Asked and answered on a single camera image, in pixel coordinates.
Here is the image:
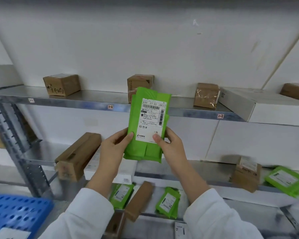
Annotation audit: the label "person's left hand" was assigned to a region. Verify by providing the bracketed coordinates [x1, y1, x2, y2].
[96, 128, 135, 177]

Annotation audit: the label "person's right hand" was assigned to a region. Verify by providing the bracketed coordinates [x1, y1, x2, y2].
[152, 126, 190, 177]

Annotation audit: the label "grey metal shelf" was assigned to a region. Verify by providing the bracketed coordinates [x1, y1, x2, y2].
[0, 51, 299, 239]

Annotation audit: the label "blue perforated plastic mats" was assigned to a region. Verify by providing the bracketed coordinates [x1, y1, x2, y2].
[0, 193, 54, 239]

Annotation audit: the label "brown box with white label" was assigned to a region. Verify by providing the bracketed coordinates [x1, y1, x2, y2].
[230, 156, 262, 194]

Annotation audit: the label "oblong brown box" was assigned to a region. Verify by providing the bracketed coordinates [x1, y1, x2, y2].
[54, 132, 102, 182]

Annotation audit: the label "white number card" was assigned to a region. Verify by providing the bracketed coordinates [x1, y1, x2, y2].
[0, 227, 32, 239]

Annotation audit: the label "small brown box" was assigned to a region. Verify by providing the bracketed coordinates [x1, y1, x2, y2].
[124, 181, 155, 222]

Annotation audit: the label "brown box with black handwriting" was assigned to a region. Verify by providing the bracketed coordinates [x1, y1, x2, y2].
[43, 73, 81, 97]

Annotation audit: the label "white cardboard box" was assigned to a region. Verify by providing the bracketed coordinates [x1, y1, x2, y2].
[83, 146, 138, 185]
[218, 87, 299, 127]

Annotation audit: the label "tape-wrapped brown box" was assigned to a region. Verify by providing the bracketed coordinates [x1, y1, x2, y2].
[127, 74, 155, 104]
[193, 83, 221, 109]

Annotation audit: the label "person's left forearm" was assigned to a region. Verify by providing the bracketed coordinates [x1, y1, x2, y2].
[39, 169, 121, 239]

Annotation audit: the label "person's right forearm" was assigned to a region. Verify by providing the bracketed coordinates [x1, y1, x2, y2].
[169, 161, 264, 239]

